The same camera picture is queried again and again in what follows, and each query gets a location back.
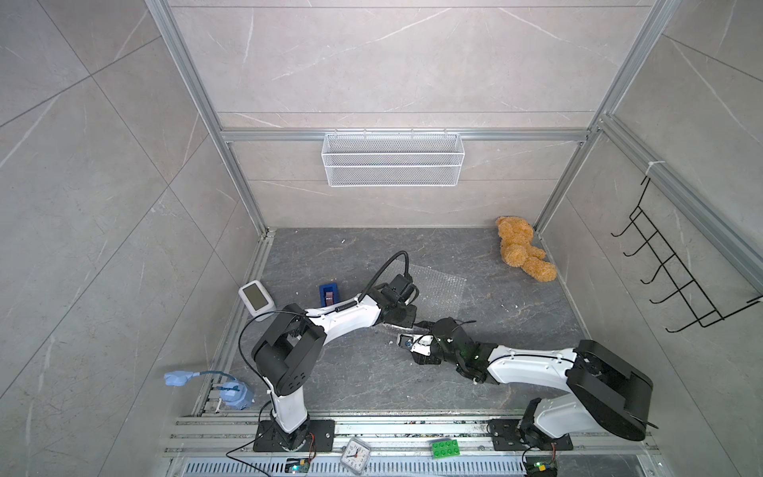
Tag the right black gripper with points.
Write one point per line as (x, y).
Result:
(426, 360)

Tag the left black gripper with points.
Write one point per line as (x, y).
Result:
(412, 317)

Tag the blue tape dispenser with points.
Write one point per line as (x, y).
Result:
(329, 294)

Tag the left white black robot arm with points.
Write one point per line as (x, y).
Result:
(289, 349)

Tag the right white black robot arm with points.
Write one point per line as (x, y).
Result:
(599, 390)

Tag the green toy brick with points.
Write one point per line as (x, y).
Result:
(446, 448)

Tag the tan teddy bear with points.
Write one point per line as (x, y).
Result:
(517, 249)

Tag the white digital timer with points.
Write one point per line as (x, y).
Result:
(257, 300)

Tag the small white analog clock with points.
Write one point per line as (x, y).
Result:
(356, 456)

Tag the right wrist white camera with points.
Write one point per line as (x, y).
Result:
(418, 344)

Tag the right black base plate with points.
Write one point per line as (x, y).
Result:
(512, 435)

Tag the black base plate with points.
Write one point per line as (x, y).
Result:
(512, 435)
(316, 436)

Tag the white wire mesh basket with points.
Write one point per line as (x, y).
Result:
(414, 159)

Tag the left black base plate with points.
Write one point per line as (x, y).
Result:
(316, 436)

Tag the black wire hook rack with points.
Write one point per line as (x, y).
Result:
(683, 283)

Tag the aluminium frame post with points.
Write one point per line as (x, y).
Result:
(659, 17)

